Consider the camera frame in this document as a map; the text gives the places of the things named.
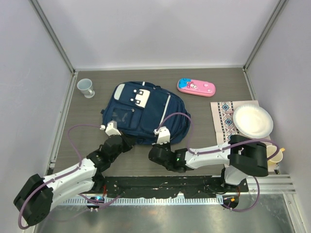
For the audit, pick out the navy blue student backpack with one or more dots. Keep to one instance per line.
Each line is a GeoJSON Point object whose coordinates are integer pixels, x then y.
{"type": "Point", "coordinates": [140, 107]}

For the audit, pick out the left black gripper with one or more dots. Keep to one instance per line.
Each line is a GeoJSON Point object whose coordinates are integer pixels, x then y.
{"type": "Point", "coordinates": [128, 141]}

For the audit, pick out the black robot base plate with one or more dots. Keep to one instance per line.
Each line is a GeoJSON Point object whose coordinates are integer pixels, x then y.
{"type": "Point", "coordinates": [164, 187]}

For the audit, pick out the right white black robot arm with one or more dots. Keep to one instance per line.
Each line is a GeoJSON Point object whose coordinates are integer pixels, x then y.
{"type": "Point", "coordinates": [243, 157]}

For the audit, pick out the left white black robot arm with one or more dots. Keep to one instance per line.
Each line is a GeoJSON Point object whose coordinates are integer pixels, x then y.
{"type": "Point", "coordinates": [40, 195]}

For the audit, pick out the pink cartoon pencil case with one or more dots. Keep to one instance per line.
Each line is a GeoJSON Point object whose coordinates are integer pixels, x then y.
{"type": "Point", "coordinates": [196, 87]}

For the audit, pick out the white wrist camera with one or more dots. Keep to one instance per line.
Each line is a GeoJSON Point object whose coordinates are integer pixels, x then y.
{"type": "Point", "coordinates": [163, 135]}
{"type": "Point", "coordinates": [111, 128]}

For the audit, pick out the light blue footed cup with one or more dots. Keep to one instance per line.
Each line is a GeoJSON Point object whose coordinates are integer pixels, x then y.
{"type": "Point", "coordinates": [86, 88]}

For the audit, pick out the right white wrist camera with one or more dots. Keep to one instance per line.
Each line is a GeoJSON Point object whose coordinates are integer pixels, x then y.
{"type": "Point", "coordinates": [163, 135]}

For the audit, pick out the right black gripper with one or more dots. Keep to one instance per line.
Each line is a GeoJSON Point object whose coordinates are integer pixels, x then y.
{"type": "Point", "coordinates": [159, 145]}

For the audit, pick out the white slotted cable duct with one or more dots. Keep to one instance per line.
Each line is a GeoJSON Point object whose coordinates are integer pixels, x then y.
{"type": "Point", "coordinates": [179, 200]}

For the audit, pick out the white shallow bowl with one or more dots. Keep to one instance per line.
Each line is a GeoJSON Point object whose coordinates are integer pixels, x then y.
{"type": "Point", "coordinates": [253, 121]}

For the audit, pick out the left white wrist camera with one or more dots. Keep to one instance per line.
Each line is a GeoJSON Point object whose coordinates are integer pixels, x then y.
{"type": "Point", "coordinates": [111, 128]}

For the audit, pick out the patterned beige placemat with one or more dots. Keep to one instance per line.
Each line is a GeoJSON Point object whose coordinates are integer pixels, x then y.
{"type": "Point", "coordinates": [222, 113]}

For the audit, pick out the cream yellow mug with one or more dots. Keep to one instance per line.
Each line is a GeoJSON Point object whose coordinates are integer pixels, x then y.
{"type": "Point", "coordinates": [271, 149]}

